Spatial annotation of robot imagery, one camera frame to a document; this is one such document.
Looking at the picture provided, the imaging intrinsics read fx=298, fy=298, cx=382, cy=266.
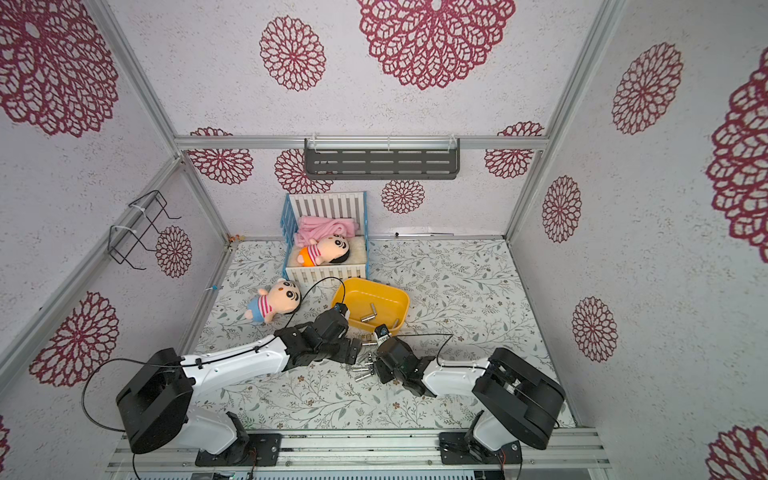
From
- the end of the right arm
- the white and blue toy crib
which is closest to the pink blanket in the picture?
the white and blue toy crib

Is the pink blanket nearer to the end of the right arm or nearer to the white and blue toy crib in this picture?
the white and blue toy crib

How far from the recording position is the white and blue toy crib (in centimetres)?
102

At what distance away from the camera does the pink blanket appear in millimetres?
1085
